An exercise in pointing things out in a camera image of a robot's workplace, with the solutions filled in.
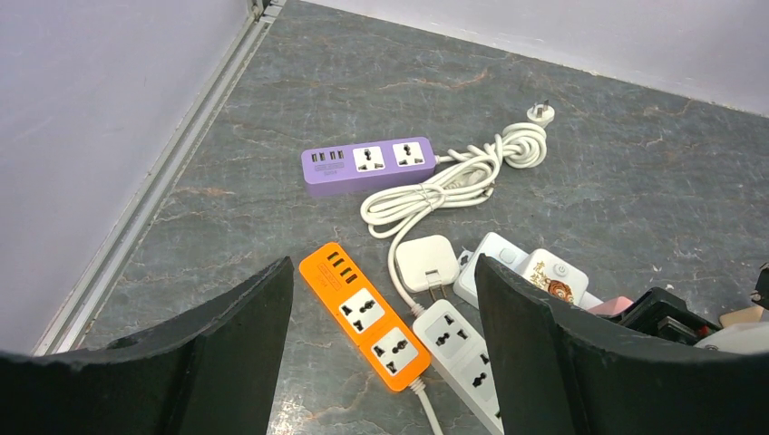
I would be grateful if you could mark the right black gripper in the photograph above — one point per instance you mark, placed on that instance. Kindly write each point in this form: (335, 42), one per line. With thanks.
(661, 314)

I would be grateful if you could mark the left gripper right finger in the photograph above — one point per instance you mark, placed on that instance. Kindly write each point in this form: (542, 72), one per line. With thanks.
(561, 370)

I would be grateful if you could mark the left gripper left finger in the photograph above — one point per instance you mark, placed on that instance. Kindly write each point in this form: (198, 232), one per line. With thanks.
(210, 370)

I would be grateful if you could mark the pink cube socket adapter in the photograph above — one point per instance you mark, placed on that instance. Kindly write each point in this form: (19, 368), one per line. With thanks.
(612, 307)

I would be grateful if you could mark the white tiger cube adapter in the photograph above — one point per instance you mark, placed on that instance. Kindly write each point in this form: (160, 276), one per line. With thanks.
(554, 275)

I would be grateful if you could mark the tan cube socket adapter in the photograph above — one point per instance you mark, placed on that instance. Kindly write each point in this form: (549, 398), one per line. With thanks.
(750, 315)

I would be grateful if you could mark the small white power strip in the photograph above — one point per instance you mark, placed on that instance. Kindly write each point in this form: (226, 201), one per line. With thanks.
(460, 355)

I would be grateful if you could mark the orange power strip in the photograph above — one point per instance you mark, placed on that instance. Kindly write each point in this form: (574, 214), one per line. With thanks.
(372, 325)

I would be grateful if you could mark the white flat charger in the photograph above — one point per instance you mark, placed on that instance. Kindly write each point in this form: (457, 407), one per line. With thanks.
(426, 263)

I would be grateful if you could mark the purple power strip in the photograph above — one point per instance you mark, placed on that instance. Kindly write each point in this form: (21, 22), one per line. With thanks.
(367, 166)

